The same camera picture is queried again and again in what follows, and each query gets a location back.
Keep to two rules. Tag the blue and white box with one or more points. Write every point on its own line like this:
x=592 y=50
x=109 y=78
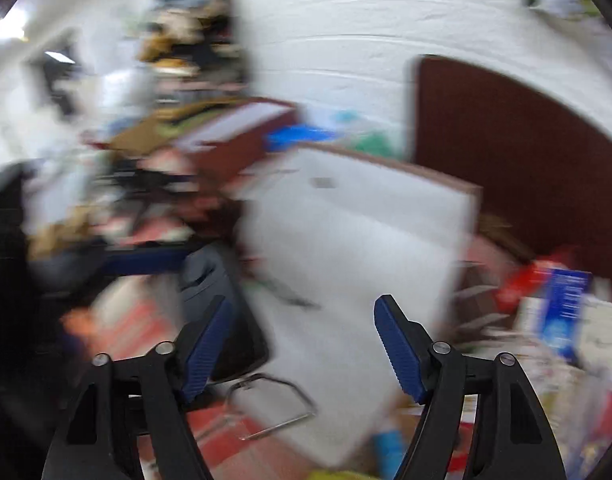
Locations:
x=561 y=305

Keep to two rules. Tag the cluttered shelf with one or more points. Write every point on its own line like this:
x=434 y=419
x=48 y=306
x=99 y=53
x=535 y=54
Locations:
x=195 y=40

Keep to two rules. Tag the blue bottle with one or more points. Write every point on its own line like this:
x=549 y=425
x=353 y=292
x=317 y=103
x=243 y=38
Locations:
x=390 y=447

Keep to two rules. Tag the dark red wooden board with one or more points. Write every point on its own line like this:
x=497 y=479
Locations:
x=506 y=160

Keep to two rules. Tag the red brown wooden cabinet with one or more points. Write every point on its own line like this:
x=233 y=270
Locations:
x=240 y=137

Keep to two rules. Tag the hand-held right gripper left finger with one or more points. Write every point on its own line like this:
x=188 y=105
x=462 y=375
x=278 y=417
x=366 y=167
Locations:
x=205 y=355

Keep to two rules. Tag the black office chair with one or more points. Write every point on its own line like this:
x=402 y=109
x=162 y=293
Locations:
x=220 y=305

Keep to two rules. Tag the red packet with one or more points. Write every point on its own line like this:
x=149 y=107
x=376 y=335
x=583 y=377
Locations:
x=523 y=280

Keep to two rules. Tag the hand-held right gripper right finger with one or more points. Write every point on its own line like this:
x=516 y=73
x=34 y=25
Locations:
x=398 y=345

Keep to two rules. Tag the white board with brown edge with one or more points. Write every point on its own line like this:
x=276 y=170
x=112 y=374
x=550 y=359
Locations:
x=356 y=260

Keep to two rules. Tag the blue plastic item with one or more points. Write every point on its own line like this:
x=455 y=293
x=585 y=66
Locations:
x=298 y=137

